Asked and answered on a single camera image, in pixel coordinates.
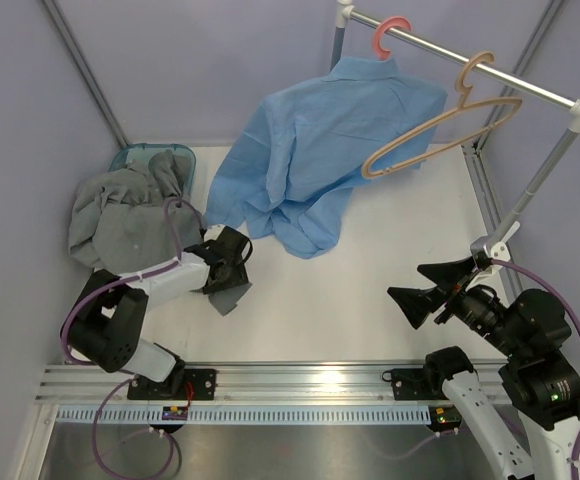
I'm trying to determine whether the grey shirt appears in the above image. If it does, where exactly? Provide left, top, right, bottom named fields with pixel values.
left=67, top=149, right=254, bottom=317

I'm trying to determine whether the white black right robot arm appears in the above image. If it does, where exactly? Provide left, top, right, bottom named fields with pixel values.
left=387, top=256, right=580, bottom=479

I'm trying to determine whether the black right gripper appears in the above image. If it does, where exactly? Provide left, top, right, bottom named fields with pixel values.
left=388, top=253, right=526, bottom=359

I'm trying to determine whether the blue shirt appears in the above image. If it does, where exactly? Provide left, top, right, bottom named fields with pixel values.
left=206, top=57, right=447, bottom=259

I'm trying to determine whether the teal plastic bin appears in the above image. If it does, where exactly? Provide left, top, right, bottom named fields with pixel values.
left=109, top=143, right=196, bottom=194

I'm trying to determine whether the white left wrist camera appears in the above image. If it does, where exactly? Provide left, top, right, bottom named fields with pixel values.
left=202, top=224, right=225, bottom=245

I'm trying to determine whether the pink plastic hanger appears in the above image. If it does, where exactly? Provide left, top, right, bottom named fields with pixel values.
left=372, top=16, right=415, bottom=61

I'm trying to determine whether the beige wooden hanger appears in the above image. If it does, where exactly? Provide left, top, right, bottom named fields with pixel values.
left=361, top=51, right=524, bottom=180

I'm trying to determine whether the aluminium mounting rail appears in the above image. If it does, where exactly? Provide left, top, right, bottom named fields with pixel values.
left=33, top=361, right=422, bottom=406

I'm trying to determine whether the white slotted cable duct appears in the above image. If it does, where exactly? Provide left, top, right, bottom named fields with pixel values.
left=55, top=404, right=432, bottom=425

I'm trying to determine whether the white metal clothes rack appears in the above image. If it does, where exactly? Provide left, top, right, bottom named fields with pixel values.
left=330, top=0, right=580, bottom=281

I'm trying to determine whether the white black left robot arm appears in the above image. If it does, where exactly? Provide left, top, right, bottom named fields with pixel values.
left=60, top=225, right=253, bottom=401

